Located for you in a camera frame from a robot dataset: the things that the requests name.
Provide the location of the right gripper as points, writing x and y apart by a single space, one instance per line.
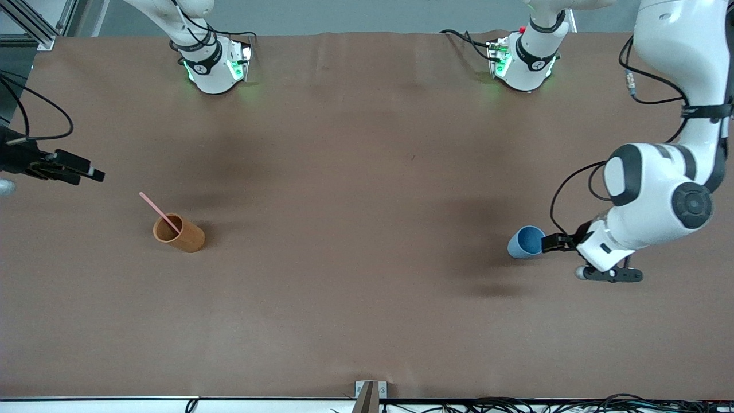
18 157

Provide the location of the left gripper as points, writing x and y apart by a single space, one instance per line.
570 240

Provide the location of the blue cup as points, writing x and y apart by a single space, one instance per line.
523 244

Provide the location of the pink chopstick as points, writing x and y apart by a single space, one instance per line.
157 210

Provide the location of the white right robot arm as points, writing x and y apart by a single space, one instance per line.
209 69

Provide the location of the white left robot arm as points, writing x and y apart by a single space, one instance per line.
654 195

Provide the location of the orange cylindrical cup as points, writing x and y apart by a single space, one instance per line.
186 238

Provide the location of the brown table mat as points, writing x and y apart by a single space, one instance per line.
344 287

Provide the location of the aluminium frame profile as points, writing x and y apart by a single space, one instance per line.
40 26

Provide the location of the small metal bracket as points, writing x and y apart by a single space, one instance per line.
383 389

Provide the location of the white table edge rail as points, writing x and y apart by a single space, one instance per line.
86 406

